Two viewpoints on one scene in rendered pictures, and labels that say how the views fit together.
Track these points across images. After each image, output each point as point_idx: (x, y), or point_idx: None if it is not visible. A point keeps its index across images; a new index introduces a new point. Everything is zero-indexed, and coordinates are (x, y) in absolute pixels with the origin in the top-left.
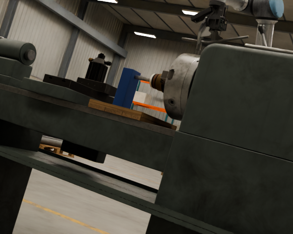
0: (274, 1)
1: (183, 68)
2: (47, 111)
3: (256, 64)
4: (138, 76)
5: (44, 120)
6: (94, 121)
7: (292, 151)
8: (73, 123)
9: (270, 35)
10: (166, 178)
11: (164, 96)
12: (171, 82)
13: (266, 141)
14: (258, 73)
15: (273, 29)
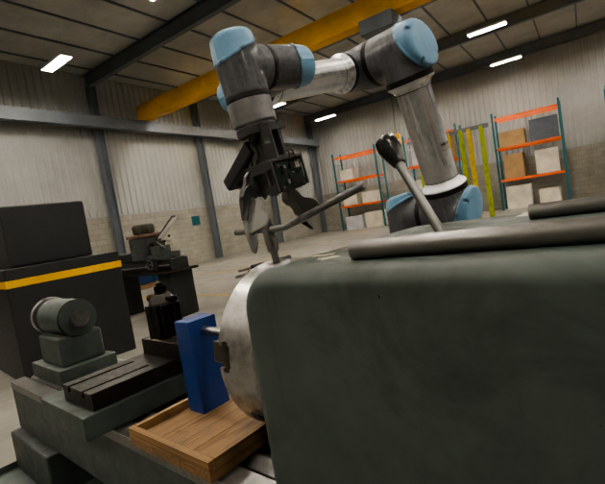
0: (405, 36)
1: (244, 336)
2: (97, 447)
3: (410, 331)
4: (205, 329)
5: (100, 462)
6: (154, 472)
7: None
8: (132, 473)
9: (432, 108)
10: None
11: (240, 407)
12: (233, 378)
13: None
14: (434, 366)
15: (433, 92)
